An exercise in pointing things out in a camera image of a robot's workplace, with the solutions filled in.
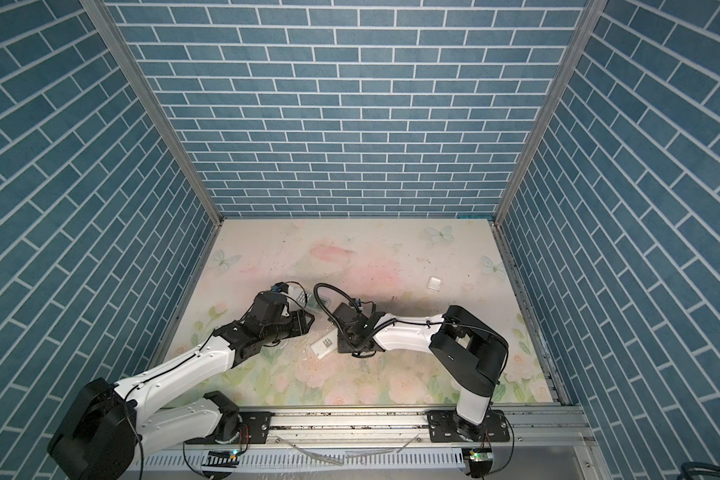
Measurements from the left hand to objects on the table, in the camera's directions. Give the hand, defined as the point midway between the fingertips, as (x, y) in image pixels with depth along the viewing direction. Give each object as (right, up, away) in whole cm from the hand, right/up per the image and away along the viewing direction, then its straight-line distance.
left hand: (311, 319), depth 85 cm
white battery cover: (+39, +8, +17) cm, 43 cm away
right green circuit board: (+45, -32, -11) cm, 56 cm away
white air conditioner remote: (+4, -8, +2) cm, 9 cm away
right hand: (+8, -7, +3) cm, 11 cm away
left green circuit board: (-19, -31, -13) cm, 39 cm away
